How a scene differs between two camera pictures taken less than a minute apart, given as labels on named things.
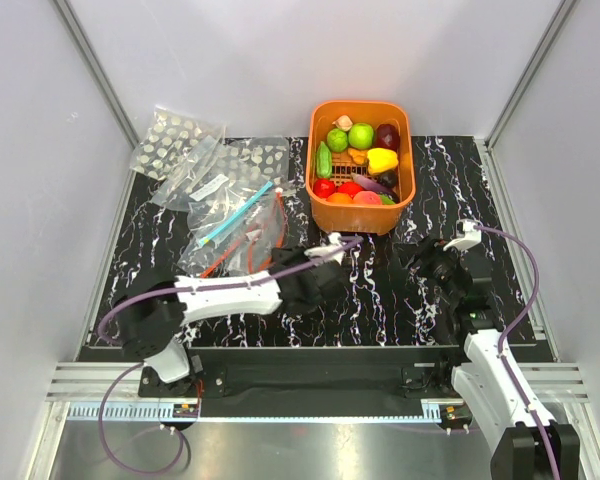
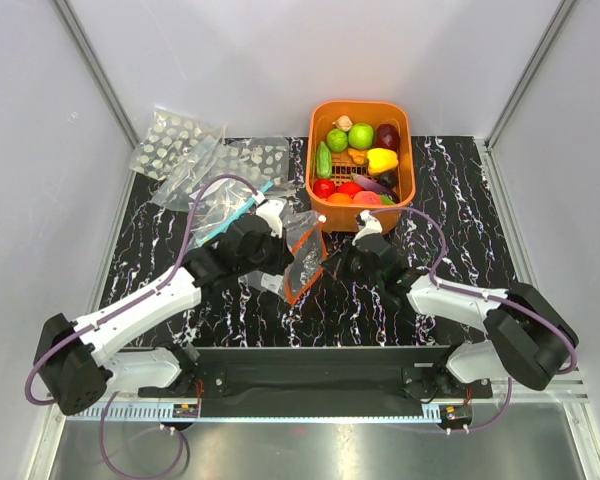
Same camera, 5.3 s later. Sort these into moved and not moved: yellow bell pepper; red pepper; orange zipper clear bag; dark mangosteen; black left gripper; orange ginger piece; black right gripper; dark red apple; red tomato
Moved: black left gripper; orange zipper clear bag; black right gripper
Not moved: red pepper; orange ginger piece; yellow bell pepper; dark red apple; dark mangosteen; red tomato
